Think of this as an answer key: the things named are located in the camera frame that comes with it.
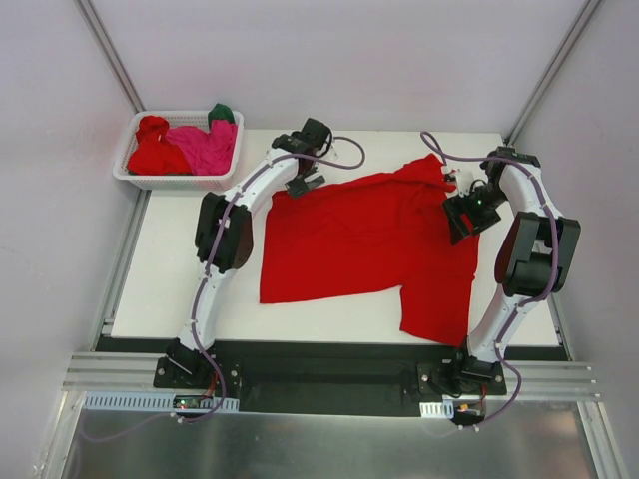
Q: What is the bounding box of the red t shirt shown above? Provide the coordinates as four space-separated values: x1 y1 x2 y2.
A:
260 155 478 346
127 116 192 176

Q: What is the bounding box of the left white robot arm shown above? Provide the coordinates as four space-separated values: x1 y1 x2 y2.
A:
164 119 333 388

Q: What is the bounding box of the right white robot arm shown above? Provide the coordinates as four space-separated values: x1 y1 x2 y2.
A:
442 147 581 394

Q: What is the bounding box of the pink t shirt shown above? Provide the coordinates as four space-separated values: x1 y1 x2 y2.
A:
167 120 238 176

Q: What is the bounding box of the green t shirt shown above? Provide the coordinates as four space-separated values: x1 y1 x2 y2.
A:
207 103 236 126

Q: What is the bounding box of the white plastic basket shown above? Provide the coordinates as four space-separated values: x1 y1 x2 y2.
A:
113 110 245 191

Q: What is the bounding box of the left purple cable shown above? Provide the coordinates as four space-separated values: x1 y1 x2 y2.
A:
79 135 366 443

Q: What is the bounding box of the purple cable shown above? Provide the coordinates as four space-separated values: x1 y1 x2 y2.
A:
419 130 560 440
79 135 366 443

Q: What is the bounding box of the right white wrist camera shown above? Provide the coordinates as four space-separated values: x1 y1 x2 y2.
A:
444 170 476 197

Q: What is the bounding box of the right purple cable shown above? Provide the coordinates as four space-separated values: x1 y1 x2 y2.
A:
419 130 560 440

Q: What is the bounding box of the right white cable duct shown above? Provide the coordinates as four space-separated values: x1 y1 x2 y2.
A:
419 400 454 420

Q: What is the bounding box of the white cable duct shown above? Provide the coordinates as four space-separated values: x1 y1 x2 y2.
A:
84 391 240 414
419 400 454 420

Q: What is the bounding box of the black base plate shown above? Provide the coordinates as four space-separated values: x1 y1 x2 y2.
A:
97 336 538 415

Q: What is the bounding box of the aluminium frame rail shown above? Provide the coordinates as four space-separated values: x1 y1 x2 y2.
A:
63 351 604 402

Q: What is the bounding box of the left white cable duct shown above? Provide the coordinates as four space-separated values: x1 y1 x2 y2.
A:
84 391 240 414

